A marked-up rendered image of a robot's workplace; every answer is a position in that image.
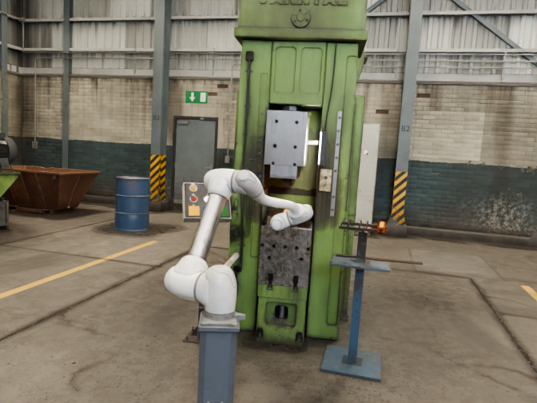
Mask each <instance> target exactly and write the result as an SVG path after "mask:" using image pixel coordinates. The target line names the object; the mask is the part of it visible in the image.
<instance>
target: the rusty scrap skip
mask: <svg viewBox="0 0 537 403"><path fill-rule="evenodd" d="M12 171H14V172H20V174H19V175H18V178H17V179H16V180H15V181H14V183H13V184H12V185H11V186H10V187H9V188H8V190H7V191H6V192H5V193H4V194H3V195H2V196H1V198H5V199H4V200H6V201H9V210H10V211H26V212H33V213H41V214H46V215H53V214H58V213H67V212H72V211H74V208H75V207H78V205H79V203H80V202H81V200H82V199H83V197H84V196H85V194H86V192H87V190H88V189H89V188H90V186H91V184H92V183H93V181H94V179H95V178H96V176H97V174H99V173H100V171H92V170H74V169H63V168H54V167H49V168H44V167H41V166H13V169H12ZM38 208H40V209H38Z"/></svg>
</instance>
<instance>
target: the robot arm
mask: <svg viewBox="0 0 537 403"><path fill-rule="evenodd" d="M204 185H205V188H206V189H207V190H208V195H209V197H208V200H207V202H206V205H205V208H204V211H203V214H202V215H201V220H200V222H199V225H198V227H197V231H196V233H195V236H194V238H193V242H192V245H191V247H190V249H189V253H188V256H185V257H183V258H182V259H181V260H180V261H179V262H178V263H177V265H176V266H173V267H172V268H171V269H169V270H168V272H167V273H166V275H165V279H164V283H165V287H166V289H167V290H168V291H169V292H170V293H172V294H173V295H175V296H177V297H179V298H182V299H185V300H188V301H199V302H200V303H201V304H202V305H204V306H205V310H204V311H202V315H203V318H202V321H201V326H227V327H237V326H238V323H237V321H239V320H245V314H244V313H238V312H237V311H235V308H236V302H237V281H236V278H235V275H234V272H233V271H232V270H231V268H230V267H228V266H227V265H214V266H211V267H210V268H209V269H208V266H207V263H206V258H207V256H208V253H209V249H210V246H211V244H212V241H213V237H214V234H215V232H216V230H217V226H218V223H219V221H220V218H221V214H222V211H223V209H224V206H225V202H226V201H228V200H229V199H230V197H231V196H232V195H233V194H247V195H248V196H249V197H250V198H252V199H253V200H254V201H256V202H257V203H259V204H261V205H265V206H268V207H275V208H281V209H288V211H286V212H283V213H278V214H276V215H273V216H272V219H271V221H270V225H271V227H272V228H273V229H274V230H275V231H280V230H283V229H285V228H288V227H289V226H291V225H297V224H300V223H302V222H305V221H307V220H309V219H310V218H311V217H312V216H313V211H312V207H311V206H310V205H301V204H296V203H295V202H292V201H286V200H283V199H279V198H271V197H269V196H266V195H265V192H264V190H263V187H262V185H261V182H260V181H259V179H258V178H257V176H256V175H255V174H254V173H252V172H251V171H249V170H232V169H214V170H210V171H209V172H208V173H207V174H206V175H205V177H204Z"/></svg>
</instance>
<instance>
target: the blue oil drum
mask: <svg viewBox="0 0 537 403"><path fill-rule="evenodd" d="M115 195H116V198H115V211H114V212H115V227H114V228H115V230H119V231H125V232H139V231H146V230H148V229H149V213H150V212H149V196H150V178H144V177H128V176H121V177H116V193H115Z"/></svg>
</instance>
